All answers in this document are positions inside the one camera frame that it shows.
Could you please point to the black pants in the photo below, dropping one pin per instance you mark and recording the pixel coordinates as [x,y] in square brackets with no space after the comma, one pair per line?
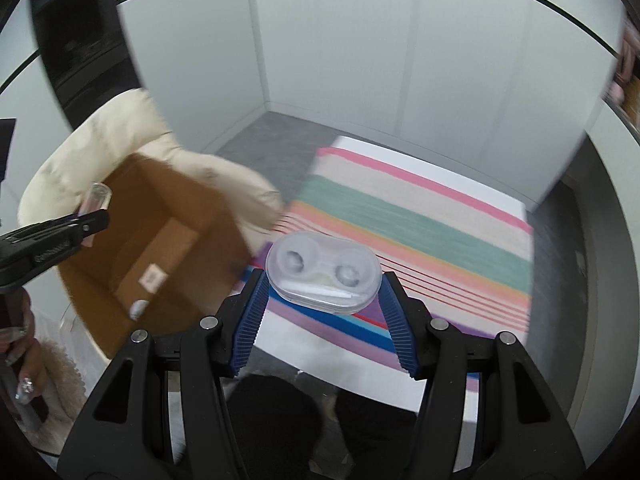
[280,425]

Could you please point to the clear contact lens case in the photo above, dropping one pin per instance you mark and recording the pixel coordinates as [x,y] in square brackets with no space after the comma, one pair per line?
[320,270]

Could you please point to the white table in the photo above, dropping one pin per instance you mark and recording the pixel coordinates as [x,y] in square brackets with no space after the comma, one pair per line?
[320,350]

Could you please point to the cream padded chair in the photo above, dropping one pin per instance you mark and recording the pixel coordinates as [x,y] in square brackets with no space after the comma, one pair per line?
[125,125]

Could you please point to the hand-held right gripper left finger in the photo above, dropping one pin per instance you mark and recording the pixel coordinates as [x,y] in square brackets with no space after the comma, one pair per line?
[250,320]

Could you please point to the small clear glass bottle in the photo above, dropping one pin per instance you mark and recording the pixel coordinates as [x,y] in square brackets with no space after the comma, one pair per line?
[95,197]

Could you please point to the brown cardboard box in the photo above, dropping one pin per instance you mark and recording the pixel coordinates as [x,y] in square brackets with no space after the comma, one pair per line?
[200,210]

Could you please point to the black built-in oven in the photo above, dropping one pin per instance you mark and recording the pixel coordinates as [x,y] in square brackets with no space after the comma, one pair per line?
[75,35]

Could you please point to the striped colourful cloth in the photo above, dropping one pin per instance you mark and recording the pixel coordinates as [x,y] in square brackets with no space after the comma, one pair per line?
[400,220]

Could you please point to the person's left hand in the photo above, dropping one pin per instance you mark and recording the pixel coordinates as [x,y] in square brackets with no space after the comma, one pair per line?
[22,355]

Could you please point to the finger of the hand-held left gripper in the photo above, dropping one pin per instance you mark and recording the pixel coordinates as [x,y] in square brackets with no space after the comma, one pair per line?
[75,225]

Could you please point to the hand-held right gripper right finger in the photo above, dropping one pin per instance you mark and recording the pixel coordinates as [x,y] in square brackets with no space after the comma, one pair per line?
[400,325]

